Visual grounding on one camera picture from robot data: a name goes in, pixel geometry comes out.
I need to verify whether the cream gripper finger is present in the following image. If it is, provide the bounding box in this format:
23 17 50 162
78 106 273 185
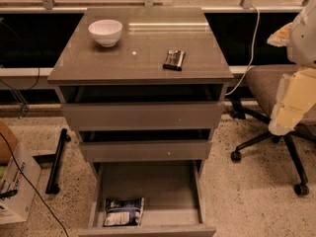
269 67 316 135
267 23 292 47

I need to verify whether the white ceramic bowl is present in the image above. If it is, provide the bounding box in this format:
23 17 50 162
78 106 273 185
88 20 122 47

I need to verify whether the brown cardboard box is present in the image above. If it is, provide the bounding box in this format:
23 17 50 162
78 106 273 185
0 120 19 165

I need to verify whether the grey drawer cabinet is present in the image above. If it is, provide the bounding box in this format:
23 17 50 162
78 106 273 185
46 6 234 170

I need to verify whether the blue chip bag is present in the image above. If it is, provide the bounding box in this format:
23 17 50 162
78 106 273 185
103 197 144 227

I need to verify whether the grey bottom drawer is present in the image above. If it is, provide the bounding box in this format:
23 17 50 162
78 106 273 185
78 161 215 237

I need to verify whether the grey middle drawer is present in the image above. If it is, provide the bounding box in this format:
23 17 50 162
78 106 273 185
79 128 212 162

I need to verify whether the white cardboard box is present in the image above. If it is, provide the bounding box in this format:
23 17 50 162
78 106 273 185
0 142 41 224

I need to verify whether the black floor cable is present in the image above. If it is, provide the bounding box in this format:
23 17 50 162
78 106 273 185
0 131 70 237

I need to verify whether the grey drawer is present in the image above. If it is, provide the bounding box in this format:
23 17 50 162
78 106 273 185
79 128 212 162
60 83 224 131
78 161 215 237

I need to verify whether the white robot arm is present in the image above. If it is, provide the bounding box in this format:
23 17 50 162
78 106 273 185
268 0 316 135

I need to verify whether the white cable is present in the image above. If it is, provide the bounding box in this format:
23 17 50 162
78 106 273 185
224 4 261 97

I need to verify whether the grey top drawer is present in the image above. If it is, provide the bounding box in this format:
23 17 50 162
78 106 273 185
60 83 224 131

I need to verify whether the brown office chair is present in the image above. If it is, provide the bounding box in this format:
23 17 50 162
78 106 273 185
229 64 316 197

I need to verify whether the black metal bar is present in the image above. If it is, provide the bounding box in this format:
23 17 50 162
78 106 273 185
45 128 71 195

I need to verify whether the dark snack bar packet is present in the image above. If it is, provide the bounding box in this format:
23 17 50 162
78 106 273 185
163 50 186 71

